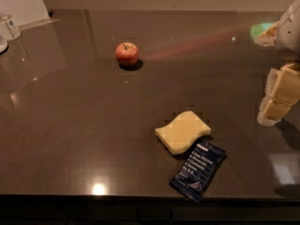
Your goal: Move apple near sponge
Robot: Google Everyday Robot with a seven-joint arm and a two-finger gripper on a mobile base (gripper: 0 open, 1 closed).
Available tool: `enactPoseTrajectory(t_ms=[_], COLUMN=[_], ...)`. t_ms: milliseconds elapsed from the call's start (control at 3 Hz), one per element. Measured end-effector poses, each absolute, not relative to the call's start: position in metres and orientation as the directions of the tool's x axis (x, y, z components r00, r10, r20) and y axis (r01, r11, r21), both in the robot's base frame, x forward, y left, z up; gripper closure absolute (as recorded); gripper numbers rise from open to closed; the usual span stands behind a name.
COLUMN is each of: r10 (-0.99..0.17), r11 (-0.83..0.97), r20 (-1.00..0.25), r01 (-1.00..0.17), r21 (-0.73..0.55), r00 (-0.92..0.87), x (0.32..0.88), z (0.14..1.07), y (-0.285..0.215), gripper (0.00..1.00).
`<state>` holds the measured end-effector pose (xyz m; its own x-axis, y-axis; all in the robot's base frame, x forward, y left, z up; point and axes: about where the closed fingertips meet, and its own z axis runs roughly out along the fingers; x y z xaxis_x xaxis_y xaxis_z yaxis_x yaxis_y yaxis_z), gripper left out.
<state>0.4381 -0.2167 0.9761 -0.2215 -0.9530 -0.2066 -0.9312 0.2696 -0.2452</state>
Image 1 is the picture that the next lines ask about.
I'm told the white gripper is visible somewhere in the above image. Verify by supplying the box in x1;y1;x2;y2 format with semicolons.
257;0;300;127

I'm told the red apple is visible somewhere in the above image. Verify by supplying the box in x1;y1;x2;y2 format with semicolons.
115;42;139;67

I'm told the yellow sponge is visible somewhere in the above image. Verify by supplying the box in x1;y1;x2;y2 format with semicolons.
155;111;211;156

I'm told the green and orange object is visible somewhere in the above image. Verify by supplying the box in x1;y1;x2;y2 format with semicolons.
249;22;278;47

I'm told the dark blue snack packet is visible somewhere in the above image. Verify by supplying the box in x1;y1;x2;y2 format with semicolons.
170;140;226;203

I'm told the clear plastic water bottle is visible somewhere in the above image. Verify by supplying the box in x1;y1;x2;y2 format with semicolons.
0;10;21;41

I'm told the white container at left edge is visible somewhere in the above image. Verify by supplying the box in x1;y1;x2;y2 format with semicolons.
0;35;8;53

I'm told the white board leaning on wall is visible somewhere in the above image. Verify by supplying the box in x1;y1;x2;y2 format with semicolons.
0;0;49;25

